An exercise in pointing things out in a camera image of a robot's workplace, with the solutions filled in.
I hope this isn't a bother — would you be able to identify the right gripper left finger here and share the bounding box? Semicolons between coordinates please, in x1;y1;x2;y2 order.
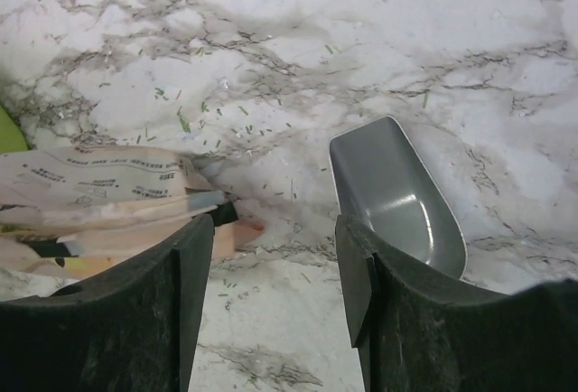
1;214;214;391

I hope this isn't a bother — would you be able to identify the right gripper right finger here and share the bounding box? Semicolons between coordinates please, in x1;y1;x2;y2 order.
335;216;577;391

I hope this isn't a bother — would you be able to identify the beige cat litter bag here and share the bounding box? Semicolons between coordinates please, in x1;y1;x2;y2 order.
1;145;265;280

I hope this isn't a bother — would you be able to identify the metal litter scoop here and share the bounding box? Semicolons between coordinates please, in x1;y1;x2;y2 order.
329;116;468;279

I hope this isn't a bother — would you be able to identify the pink litter box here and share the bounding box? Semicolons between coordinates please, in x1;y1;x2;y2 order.
0;107;28;154

